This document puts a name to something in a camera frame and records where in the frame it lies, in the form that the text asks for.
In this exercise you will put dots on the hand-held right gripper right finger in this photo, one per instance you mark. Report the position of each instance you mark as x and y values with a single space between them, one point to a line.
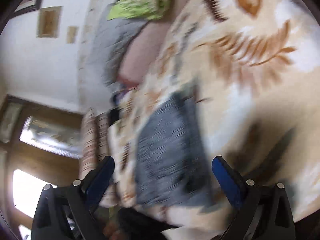
228 180

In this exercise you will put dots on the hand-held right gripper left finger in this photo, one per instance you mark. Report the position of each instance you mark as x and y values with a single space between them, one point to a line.
100 177

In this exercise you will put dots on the blue denim pants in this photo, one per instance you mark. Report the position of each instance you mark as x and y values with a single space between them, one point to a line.
167 152

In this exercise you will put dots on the brown striped floral cushion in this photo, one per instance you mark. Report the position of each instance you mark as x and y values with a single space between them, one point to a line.
102 137
87 142

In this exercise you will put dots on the white pillow with yellow trim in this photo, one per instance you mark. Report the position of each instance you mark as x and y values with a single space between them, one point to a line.
113 140

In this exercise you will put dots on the black cloth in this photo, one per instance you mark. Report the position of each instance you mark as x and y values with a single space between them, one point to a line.
114 115

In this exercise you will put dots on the wooden door with glass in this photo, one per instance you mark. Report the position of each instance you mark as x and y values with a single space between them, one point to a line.
37 155

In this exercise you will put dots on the leaf print blanket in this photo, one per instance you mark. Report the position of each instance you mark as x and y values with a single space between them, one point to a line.
237 92

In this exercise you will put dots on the grey quilted blanket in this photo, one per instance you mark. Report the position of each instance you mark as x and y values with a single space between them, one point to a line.
110 45

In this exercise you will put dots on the pink bolster pillow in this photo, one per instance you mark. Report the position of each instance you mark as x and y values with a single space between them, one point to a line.
147 50

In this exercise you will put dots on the green patterned cloth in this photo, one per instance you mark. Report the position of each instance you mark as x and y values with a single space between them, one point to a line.
142 0

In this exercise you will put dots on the small yellow wall picture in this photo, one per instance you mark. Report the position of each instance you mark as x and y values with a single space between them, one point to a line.
71 34

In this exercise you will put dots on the large yellow wall picture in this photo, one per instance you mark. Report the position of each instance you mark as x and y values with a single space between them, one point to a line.
48 21

